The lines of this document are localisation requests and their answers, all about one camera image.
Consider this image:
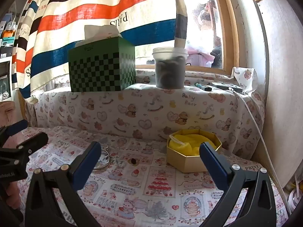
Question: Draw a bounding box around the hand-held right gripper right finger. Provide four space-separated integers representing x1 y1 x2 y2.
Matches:
199 142 277 227

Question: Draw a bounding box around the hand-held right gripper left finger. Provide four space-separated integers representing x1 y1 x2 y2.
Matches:
25 141 102 227

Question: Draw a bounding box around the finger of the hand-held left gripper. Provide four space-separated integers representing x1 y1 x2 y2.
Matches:
0 119 29 138
0 132 49 157

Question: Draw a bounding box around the gold octagonal box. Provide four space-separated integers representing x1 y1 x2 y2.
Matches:
166 129 222 173

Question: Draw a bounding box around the person's left hand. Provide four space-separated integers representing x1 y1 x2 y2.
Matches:
3 184 23 210

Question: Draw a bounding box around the yellow cloth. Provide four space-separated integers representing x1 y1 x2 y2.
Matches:
169 134 218 156

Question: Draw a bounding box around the strawberry print tablecloth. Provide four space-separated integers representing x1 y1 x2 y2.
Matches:
18 126 289 227

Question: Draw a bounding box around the flat black device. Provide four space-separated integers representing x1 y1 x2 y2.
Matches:
211 82 244 93

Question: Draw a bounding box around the bear print cloth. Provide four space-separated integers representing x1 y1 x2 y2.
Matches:
25 67 266 161

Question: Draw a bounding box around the cluttered shelf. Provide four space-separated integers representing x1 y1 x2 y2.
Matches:
0 12 18 100

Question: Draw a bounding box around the white tape roll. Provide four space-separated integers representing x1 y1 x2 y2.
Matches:
285 182 301 214

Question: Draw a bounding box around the green checkered tissue box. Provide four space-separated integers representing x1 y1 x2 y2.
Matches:
68 37 136 93

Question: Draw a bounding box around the clear plastic jar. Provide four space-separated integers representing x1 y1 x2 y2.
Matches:
152 47 188 89

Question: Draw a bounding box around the pink cloth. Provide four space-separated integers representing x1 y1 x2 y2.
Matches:
186 47 215 67

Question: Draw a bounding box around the white tissue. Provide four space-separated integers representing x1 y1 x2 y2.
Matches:
75 25 122 48

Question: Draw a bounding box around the striped curtain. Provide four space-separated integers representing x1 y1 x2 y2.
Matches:
12 0 188 104

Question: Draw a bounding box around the white cable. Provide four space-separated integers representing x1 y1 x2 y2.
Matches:
228 87 293 214

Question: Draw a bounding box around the wooden window frame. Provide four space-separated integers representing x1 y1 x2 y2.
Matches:
135 0 239 76

